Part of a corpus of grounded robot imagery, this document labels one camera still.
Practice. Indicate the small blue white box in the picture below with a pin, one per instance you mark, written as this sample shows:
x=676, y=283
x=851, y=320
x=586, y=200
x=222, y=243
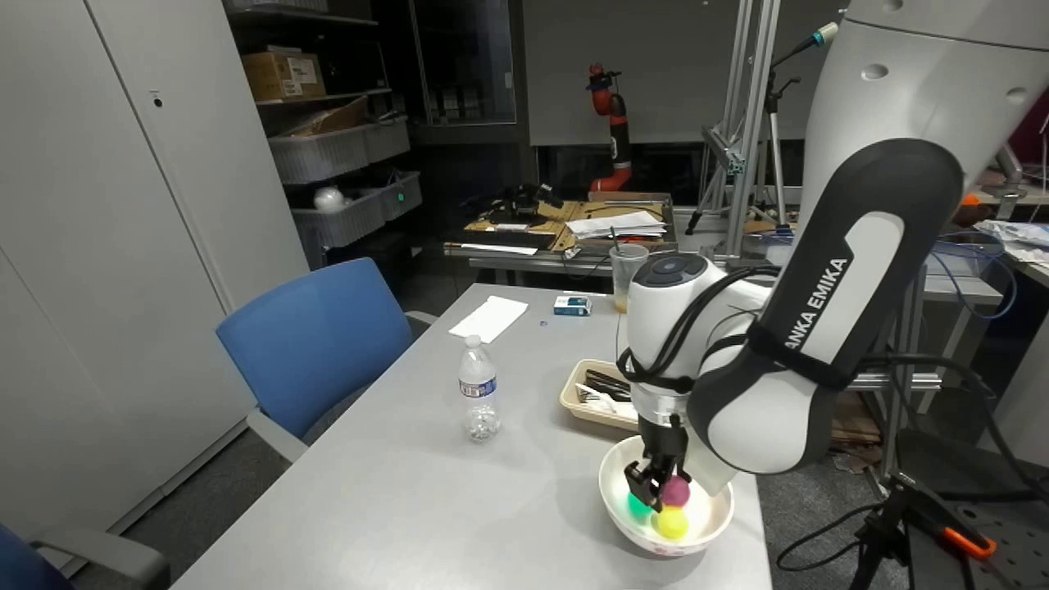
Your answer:
x=568, y=301

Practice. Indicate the grey storage bin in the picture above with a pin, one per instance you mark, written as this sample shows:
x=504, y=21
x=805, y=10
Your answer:
x=340, y=149
x=355, y=213

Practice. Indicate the cardboard box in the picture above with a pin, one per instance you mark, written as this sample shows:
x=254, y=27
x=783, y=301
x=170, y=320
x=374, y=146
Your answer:
x=282, y=73

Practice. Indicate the green ball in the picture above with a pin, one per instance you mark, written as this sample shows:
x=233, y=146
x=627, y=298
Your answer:
x=638, y=506

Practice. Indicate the cream rectangular tray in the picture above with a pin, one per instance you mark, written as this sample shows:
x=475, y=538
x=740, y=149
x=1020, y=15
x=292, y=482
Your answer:
x=575, y=406

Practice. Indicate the clear water bottle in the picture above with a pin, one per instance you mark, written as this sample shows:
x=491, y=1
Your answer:
x=475, y=388

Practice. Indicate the stand with teal tip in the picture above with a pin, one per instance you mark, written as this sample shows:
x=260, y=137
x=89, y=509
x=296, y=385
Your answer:
x=774, y=131

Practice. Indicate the tall white cabinet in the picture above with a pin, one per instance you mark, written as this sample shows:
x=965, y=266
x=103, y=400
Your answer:
x=109, y=218

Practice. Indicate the aluminium frame post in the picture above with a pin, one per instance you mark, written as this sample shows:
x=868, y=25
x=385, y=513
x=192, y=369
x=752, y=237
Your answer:
x=747, y=110

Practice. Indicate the white plastic cutlery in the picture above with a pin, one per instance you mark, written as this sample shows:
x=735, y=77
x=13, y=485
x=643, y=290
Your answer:
x=589, y=399

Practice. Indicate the black tripod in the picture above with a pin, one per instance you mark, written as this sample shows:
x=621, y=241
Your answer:
x=876, y=545

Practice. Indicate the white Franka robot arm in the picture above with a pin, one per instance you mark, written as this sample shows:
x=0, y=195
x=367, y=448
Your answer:
x=852, y=272

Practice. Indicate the stack of papers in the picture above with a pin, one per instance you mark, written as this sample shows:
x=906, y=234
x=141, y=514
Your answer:
x=617, y=224

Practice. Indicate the blue chair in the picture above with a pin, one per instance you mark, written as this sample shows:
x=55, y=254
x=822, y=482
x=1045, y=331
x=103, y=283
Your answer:
x=27, y=557
x=317, y=340

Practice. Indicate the yellow ball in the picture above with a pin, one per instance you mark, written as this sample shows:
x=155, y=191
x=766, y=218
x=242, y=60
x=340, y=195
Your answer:
x=671, y=521

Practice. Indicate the black plastic fork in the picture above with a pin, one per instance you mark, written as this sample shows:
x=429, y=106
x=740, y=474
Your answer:
x=608, y=380

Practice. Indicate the dark shelf rack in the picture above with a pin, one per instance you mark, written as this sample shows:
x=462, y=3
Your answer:
x=350, y=44

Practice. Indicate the purple ball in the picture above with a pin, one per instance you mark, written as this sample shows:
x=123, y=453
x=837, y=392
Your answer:
x=673, y=489

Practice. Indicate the orange black clamp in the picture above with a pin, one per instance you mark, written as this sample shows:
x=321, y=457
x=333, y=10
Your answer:
x=963, y=536

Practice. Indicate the white paper sheet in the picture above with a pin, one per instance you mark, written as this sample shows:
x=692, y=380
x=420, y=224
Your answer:
x=491, y=314

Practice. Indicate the cluttered dark table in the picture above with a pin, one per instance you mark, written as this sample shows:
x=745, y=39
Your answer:
x=514, y=246

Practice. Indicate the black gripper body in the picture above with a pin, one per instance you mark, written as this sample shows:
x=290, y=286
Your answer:
x=664, y=436

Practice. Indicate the clear plastic cup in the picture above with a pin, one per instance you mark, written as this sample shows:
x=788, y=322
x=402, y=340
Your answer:
x=627, y=281

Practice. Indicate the cream round bowl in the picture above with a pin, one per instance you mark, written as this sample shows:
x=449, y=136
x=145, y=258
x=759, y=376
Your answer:
x=612, y=513

